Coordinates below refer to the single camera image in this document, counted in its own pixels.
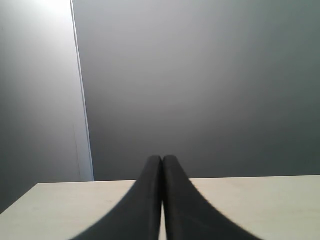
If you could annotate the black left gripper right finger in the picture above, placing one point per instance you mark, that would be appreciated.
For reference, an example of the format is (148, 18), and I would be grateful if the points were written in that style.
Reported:
(188, 215)

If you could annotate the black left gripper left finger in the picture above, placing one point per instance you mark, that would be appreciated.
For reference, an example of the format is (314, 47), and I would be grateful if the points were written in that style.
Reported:
(137, 216)

